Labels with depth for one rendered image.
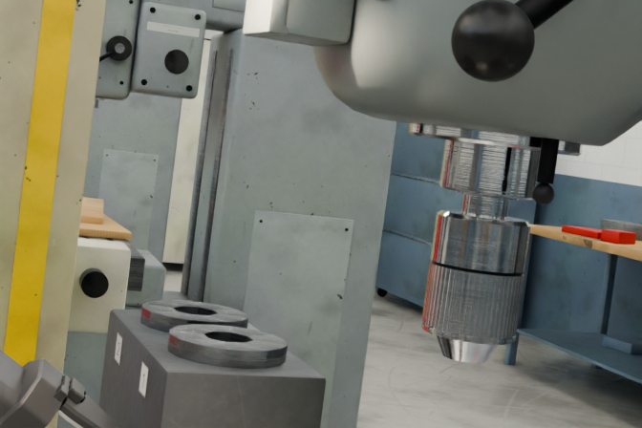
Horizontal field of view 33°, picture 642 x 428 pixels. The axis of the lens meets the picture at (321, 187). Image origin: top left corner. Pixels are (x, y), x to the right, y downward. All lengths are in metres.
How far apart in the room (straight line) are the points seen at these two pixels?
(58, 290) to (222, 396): 1.49
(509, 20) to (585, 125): 0.12
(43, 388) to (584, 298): 7.05
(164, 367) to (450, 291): 0.30
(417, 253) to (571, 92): 7.92
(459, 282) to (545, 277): 7.57
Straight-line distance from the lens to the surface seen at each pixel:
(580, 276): 7.75
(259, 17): 0.50
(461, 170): 0.53
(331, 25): 0.49
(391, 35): 0.47
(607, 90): 0.50
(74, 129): 2.22
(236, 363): 0.80
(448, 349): 0.55
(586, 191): 7.77
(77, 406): 0.75
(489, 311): 0.53
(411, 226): 8.52
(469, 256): 0.53
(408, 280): 8.50
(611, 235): 6.31
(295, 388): 0.80
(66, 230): 2.24
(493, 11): 0.39
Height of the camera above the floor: 1.30
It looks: 3 degrees down
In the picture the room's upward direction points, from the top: 7 degrees clockwise
